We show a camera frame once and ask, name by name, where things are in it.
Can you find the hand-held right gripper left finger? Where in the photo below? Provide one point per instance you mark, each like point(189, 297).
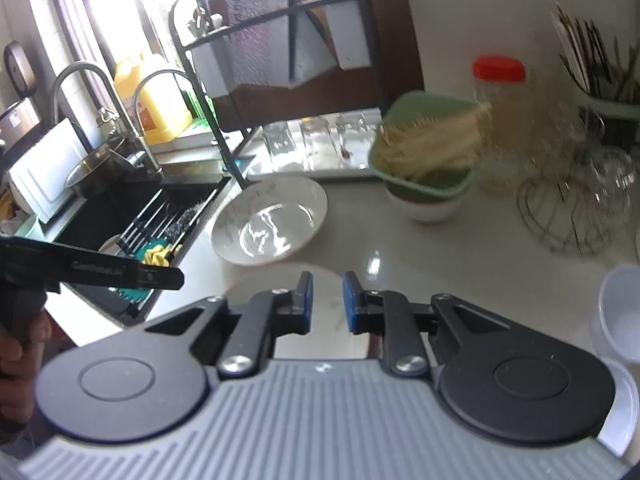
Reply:
point(306, 305)

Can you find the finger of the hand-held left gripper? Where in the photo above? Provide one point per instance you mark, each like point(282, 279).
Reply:
point(162, 279)

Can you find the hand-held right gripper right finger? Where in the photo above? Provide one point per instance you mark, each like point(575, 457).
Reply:
point(350, 305)

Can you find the white printed shallow plate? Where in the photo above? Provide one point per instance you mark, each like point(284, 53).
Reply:
point(270, 220)

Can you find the person's left hand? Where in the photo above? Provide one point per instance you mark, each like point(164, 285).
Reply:
point(17, 380)

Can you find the yellow cloth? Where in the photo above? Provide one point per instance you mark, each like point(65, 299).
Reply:
point(157, 255)

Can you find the teal brush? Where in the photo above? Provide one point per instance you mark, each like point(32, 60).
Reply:
point(135, 294)

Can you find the black sink drain rack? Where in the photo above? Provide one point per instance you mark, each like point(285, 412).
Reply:
point(160, 222)

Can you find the black kitchen sink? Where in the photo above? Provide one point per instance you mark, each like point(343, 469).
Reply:
point(100, 220)

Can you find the white cutting board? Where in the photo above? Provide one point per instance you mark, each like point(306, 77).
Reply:
point(50, 170)

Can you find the steel pot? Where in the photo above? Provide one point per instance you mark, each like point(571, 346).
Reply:
point(95, 172)

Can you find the white bowl under colander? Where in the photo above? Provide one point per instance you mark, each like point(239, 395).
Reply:
point(425, 207)

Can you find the grey glass tray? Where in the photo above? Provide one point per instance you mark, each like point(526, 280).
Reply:
point(330, 172)

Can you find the grey kitchen appliance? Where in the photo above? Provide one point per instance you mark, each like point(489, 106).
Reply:
point(17, 120)

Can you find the tall steel faucet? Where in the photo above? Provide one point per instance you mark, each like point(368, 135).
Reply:
point(107, 110)

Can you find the green colander with noodles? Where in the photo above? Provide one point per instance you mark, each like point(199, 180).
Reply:
point(425, 150)

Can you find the yellow oil bottle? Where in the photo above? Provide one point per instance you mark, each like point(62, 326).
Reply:
point(155, 105)

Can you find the small steel faucet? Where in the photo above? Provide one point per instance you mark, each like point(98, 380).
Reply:
point(160, 74)

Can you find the black metal dish rack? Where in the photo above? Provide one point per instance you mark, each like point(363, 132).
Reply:
point(300, 60)

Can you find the clear jar with red lid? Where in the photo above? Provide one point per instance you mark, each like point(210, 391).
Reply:
point(500, 110)

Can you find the white plastic cup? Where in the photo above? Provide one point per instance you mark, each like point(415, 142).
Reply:
point(627, 405)
point(620, 315)

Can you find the clear glass cup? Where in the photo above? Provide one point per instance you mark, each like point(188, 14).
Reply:
point(612, 180)

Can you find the chopstick holder with chopsticks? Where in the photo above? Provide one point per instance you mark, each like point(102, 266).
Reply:
point(600, 70)

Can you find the dark round wall fixture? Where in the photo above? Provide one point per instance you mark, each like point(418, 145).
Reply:
point(20, 67)

